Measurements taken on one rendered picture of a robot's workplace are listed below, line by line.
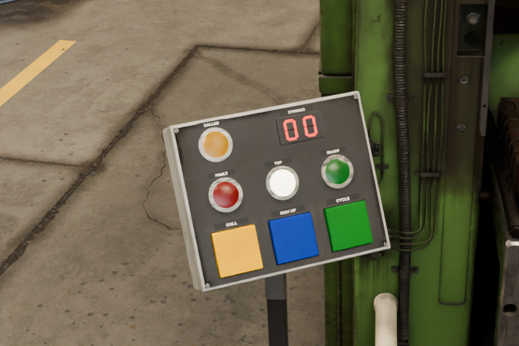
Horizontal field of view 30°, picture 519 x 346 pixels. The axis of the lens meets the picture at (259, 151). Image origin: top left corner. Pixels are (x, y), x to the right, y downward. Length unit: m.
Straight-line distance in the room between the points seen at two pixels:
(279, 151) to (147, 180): 2.28
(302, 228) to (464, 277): 0.57
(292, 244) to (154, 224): 2.00
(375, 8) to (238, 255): 0.53
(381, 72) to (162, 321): 1.51
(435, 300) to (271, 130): 0.67
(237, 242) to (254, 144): 0.17
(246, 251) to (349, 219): 0.19
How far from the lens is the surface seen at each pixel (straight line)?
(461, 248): 2.06
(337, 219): 1.66
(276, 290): 1.83
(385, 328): 2.03
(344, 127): 1.68
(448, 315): 2.16
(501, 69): 2.24
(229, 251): 1.61
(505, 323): 1.93
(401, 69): 1.83
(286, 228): 1.63
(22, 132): 4.42
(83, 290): 3.32
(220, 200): 1.61
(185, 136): 1.60
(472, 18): 1.83
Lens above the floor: 1.91
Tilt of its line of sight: 28 degrees down
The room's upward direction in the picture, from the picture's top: 3 degrees counter-clockwise
